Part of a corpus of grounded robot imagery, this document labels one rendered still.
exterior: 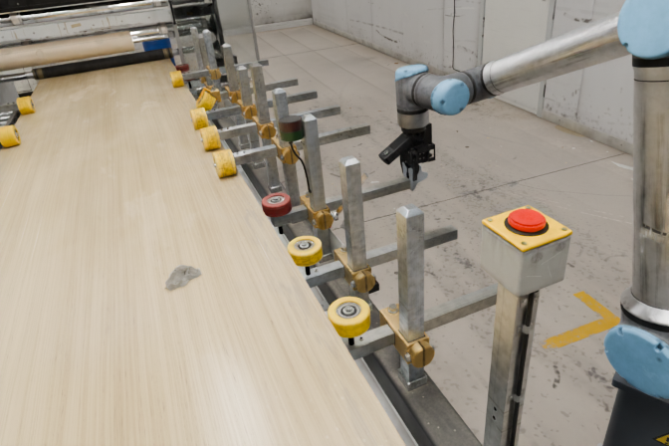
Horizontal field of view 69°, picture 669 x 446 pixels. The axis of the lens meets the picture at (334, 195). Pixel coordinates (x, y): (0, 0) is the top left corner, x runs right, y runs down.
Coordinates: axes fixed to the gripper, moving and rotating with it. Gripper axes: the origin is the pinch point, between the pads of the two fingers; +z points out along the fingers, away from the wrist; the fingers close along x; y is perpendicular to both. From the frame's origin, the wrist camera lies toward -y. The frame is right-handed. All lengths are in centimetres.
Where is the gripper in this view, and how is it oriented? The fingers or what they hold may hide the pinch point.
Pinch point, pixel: (409, 187)
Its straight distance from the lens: 151.7
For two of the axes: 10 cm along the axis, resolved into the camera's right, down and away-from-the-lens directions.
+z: 1.1, 8.7, 4.8
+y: 9.2, -2.7, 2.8
